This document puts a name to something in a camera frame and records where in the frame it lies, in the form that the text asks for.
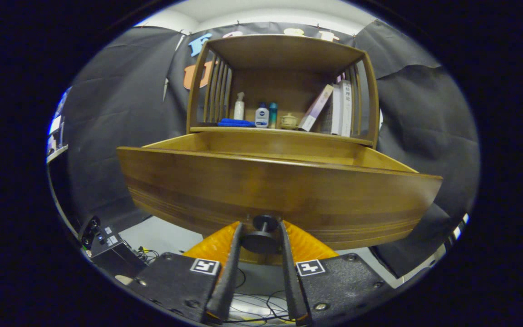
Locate black equipment box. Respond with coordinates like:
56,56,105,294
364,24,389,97
79,216,148,275

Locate blue folded cloth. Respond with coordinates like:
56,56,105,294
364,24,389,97
217,119,257,128

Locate purple book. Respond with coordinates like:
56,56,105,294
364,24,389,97
298,84,335,132

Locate white side table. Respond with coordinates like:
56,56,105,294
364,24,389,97
46,144,69,164

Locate wooden countertop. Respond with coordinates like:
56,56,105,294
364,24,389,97
190,124,375,147

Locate black floor cables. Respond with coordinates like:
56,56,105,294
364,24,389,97
137,245,298,325

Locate white bottle with blue cap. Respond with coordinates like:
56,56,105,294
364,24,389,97
255,103,270,129

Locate patterned book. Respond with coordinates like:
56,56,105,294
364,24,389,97
323,102,335,134

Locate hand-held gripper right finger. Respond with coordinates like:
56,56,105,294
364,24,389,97
279,220,396,327

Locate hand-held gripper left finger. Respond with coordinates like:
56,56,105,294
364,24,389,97
128,221,245,325

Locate wooden drawer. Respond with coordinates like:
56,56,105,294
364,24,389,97
116,132,444,255

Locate colourful wall poster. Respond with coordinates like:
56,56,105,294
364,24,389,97
50,89,69,139

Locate wooden cabinet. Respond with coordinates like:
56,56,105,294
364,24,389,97
185,34,380,265

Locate white book with black characters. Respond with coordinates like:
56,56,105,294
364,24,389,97
341,80,353,137

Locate plain white book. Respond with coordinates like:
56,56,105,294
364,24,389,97
331,83,343,135

